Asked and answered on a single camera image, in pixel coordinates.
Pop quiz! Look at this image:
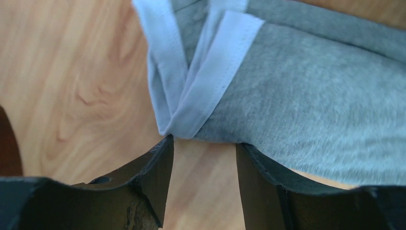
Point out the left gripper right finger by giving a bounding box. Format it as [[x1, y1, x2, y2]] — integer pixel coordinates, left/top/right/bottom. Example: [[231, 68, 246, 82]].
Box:
[[236, 144, 406, 230]]

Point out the brown wooden metronome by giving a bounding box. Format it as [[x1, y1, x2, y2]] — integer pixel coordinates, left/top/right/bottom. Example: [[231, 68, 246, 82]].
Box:
[[0, 106, 23, 176]]

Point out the grey underwear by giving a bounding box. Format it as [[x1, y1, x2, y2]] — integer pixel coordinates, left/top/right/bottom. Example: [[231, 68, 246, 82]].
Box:
[[133, 0, 406, 185]]

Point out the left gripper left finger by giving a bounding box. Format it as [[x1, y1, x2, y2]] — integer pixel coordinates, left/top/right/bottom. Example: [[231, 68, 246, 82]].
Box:
[[0, 136, 174, 230]]

